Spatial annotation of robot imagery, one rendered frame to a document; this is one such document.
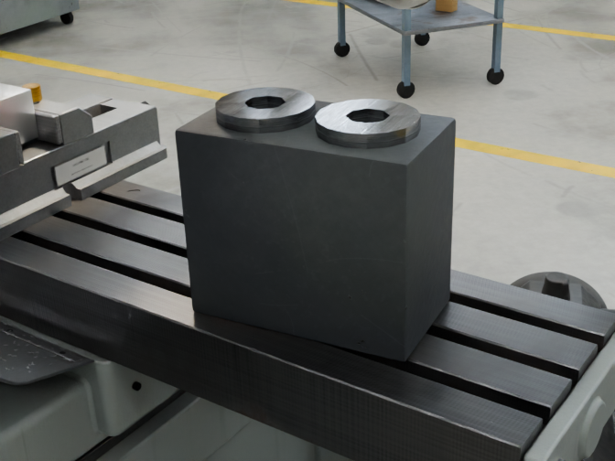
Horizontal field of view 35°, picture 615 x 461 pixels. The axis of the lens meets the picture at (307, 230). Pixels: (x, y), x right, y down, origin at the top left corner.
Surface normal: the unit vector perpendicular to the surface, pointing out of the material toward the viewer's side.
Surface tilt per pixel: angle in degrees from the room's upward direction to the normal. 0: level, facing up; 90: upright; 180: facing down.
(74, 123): 90
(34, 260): 0
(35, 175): 90
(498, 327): 0
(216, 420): 90
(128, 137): 90
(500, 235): 0
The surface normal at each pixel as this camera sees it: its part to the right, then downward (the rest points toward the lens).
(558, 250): -0.04, -0.90
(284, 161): -0.45, 0.40
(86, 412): 0.82, 0.22
